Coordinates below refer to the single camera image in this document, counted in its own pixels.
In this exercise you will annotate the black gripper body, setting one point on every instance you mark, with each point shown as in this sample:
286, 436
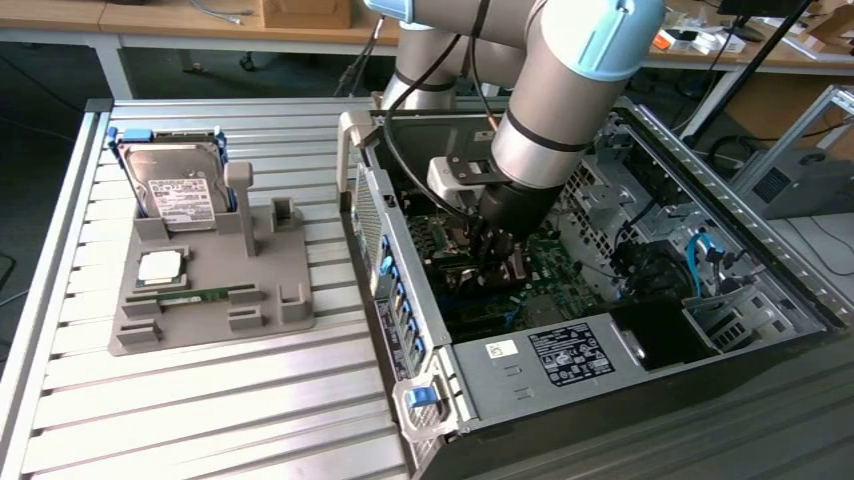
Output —
517, 207

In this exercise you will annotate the graphics card with metal bracket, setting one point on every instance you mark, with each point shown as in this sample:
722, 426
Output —
457, 282

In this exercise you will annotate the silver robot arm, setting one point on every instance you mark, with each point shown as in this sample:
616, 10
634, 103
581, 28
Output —
554, 90

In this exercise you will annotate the CPU socket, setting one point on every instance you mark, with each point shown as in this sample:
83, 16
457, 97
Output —
454, 235

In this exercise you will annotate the black RAM stick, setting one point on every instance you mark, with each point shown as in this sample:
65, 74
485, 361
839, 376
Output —
450, 262

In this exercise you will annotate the green motherboard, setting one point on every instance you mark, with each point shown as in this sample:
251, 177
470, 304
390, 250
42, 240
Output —
561, 280

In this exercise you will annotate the metal disk bay cage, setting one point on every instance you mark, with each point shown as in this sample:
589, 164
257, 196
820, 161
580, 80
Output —
608, 200

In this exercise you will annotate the grey power supply unit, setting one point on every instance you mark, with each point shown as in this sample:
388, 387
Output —
528, 370

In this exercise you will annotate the open black PC case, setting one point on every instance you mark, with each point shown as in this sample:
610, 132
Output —
508, 385

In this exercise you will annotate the blue case latch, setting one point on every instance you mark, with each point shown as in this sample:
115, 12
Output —
421, 398

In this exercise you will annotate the orange small box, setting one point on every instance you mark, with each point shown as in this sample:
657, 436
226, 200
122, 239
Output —
664, 40

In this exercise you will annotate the grey computer tower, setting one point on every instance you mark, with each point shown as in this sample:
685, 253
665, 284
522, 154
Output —
794, 185

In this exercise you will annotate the grey parts rack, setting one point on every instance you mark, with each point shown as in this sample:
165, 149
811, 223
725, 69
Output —
214, 325

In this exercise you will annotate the cluttered wooden desk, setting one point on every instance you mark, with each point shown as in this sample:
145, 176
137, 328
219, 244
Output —
721, 57

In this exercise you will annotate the green RAM stick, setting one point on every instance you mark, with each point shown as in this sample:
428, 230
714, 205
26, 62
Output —
198, 294

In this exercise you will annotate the black tripod pole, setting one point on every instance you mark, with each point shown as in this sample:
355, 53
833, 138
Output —
754, 70

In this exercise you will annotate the silver hard disk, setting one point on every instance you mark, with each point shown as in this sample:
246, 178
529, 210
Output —
177, 195

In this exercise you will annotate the silver CPU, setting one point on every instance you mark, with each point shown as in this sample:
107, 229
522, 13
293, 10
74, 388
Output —
161, 267

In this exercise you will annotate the black monitor stand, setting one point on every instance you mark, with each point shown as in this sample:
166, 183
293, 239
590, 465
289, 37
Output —
741, 27

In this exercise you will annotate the brown cardboard box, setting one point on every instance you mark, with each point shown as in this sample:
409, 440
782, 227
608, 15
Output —
307, 12

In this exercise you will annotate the blue disk caddy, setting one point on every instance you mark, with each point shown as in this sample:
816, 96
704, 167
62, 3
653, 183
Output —
137, 136

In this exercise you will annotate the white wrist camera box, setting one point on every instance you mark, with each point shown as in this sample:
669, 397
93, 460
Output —
454, 177

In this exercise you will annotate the wooden desk with white frame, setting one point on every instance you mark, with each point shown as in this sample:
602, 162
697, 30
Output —
134, 20

